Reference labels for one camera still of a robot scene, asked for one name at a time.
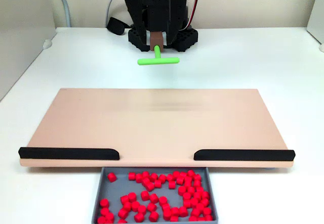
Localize thin grey cable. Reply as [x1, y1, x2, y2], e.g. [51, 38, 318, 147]
[104, 0, 123, 29]

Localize black foam rail strip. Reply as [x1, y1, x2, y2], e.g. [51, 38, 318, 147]
[18, 147, 120, 161]
[193, 149, 296, 162]

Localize green T-shaped pusher tool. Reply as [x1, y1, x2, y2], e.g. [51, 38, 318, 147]
[137, 31, 180, 66]

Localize white flexible hose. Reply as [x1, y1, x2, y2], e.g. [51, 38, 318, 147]
[54, 0, 72, 28]

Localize white red black servo cable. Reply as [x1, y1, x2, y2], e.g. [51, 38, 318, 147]
[181, 0, 199, 31]

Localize white desk partition panel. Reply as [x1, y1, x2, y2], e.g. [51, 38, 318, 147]
[306, 0, 324, 45]
[0, 0, 57, 102]

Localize black clamp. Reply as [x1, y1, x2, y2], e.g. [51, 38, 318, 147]
[106, 16, 128, 36]

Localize grey rectangular tray container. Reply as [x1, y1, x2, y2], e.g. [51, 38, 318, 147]
[90, 166, 220, 224]

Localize pink flat board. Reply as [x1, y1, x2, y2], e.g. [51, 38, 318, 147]
[19, 87, 296, 170]

